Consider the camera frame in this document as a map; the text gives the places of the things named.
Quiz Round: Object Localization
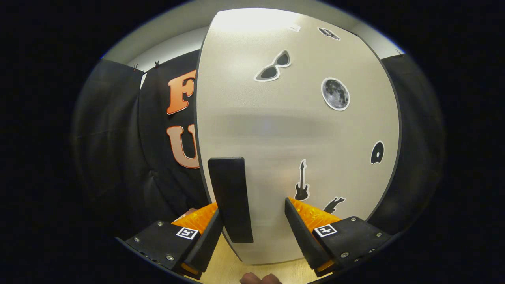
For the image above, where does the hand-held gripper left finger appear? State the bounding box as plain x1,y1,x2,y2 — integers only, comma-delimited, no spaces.
124,202,224,280

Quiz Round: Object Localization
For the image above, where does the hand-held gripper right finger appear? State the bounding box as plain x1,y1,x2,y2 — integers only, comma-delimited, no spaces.
284,196,392,277

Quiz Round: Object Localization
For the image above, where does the black door handle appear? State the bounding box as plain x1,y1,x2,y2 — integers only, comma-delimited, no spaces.
208,157,254,243

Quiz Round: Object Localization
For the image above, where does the beige shoe cabinet door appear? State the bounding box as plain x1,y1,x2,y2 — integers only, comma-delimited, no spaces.
195,8,402,265

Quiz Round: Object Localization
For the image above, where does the dark grey shoe cabinet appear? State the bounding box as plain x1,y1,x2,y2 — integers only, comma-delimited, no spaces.
365,34,404,221

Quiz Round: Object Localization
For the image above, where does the black backdrop cloth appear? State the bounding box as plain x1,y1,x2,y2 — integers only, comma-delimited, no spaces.
73,49,444,237

